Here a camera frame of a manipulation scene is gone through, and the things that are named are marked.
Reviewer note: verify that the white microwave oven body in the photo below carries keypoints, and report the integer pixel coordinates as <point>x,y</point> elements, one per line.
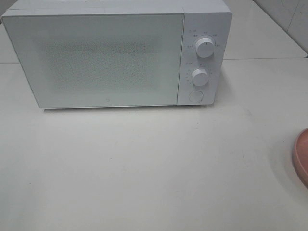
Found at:
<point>201,18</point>

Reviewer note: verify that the round white door button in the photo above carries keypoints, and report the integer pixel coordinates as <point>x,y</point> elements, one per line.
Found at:
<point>196,96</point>

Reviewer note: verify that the pink round plate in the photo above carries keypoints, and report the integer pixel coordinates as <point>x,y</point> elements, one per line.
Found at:
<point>300,156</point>

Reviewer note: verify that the white microwave door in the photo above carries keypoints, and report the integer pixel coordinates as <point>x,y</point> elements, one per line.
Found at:
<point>83,61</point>

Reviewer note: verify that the white microwave knob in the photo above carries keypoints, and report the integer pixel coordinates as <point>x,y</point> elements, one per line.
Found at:
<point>200,77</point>
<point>204,47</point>

